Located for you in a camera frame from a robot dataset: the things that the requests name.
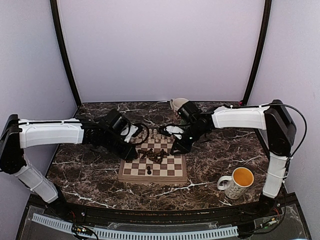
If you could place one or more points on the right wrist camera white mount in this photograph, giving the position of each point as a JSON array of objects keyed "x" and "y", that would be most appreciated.
[{"x": 171, "y": 130}]

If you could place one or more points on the white chess pieces row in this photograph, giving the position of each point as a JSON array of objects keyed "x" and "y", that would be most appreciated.
[{"x": 154, "y": 137}]

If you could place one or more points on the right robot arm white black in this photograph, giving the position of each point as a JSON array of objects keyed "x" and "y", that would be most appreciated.
[{"x": 272, "y": 118}]

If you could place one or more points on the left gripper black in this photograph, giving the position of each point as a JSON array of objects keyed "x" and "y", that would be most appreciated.
[{"x": 126, "y": 155}]

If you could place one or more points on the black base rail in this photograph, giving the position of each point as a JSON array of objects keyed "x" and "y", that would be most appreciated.
[{"x": 85, "y": 214}]

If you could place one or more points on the left black frame post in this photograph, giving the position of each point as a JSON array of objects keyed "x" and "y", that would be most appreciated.
[{"x": 63, "y": 52}]

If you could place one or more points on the pile of dark chess pieces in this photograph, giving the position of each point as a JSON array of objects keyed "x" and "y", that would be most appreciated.
[{"x": 156, "y": 157}]

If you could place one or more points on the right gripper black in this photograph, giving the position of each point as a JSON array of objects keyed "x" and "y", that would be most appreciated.
[{"x": 185, "y": 148}]

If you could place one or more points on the seashell pattern mug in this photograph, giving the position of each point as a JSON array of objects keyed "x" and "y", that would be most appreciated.
[{"x": 177, "y": 103}]

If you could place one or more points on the black frame post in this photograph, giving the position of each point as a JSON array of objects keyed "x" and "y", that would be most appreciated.
[
  {"x": 259, "y": 51},
  {"x": 63, "y": 52}
]

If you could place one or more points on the right black frame post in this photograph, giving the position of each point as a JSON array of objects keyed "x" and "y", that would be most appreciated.
[{"x": 259, "y": 51}]

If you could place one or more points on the wooden chess board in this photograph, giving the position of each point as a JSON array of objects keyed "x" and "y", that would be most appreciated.
[{"x": 172, "y": 170}]

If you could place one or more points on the white mug yellow inside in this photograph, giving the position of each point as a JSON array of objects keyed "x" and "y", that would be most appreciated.
[{"x": 235, "y": 185}]

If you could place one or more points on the white cable duct strip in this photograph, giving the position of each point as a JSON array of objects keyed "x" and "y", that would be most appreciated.
[{"x": 135, "y": 232}]

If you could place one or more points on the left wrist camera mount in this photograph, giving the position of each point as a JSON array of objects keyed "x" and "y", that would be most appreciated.
[{"x": 128, "y": 133}]

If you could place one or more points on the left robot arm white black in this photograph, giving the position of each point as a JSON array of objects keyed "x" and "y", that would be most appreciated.
[{"x": 21, "y": 138}]

